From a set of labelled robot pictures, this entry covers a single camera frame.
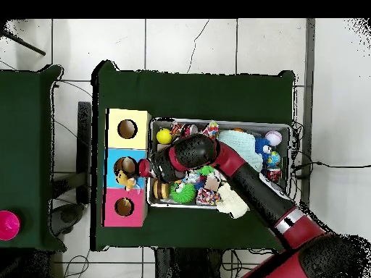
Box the orange plush cat toy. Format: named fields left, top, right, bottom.
left=114, top=169, right=138, bottom=192

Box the cream muslin cloth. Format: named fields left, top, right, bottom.
left=215, top=182, right=250, bottom=219

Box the pale mint muslin cloth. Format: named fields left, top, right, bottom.
left=218, top=130, right=263, bottom=172

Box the wooden box with three holes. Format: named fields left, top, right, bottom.
left=102, top=108, right=152, bottom=228

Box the shallow clear mesh bin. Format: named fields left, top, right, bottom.
left=147, top=117, right=292, bottom=213

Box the beige round toy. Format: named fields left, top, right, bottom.
left=121, top=156, right=138, bottom=174

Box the wooden toy hamburger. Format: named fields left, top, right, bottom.
left=152, top=179, right=170, bottom=200

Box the yellow smiley ball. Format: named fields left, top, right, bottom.
left=156, top=127, right=174, bottom=145

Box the green spiky toy with eyes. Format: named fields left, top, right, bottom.
left=170, top=182, right=197, bottom=204

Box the colourful polka-dot wrapper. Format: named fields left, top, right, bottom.
left=196, top=187, right=222, bottom=206

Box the dark green table cloth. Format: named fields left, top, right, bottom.
left=90, top=59, right=296, bottom=256

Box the grey round floor base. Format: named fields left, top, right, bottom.
left=49, top=202, right=86, bottom=236

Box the dark green side-table cloth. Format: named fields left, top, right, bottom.
left=0, top=64, right=67, bottom=251

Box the blue spiky toy with eyes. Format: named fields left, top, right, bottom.
left=254, top=137, right=272, bottom=161

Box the red and black drink can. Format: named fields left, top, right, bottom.
left=266, top=167, right=281, bottom=182

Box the small globe ball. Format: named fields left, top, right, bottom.
left=266, top=151, right=281, bottom=168

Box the small white baseball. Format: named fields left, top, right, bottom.
left=264, top=130, right=283, bottom=146

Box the pink plastic cup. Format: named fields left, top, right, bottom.
left=0, top=210, right=21, bottom=241

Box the black tripod leg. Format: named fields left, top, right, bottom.
left=0, top=28, right=46, bottom=56

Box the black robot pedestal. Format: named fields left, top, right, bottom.
left=154, top=248, right=224, bottom=278

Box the black power cable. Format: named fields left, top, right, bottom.
left=292, top=160, right=371, bottom=180

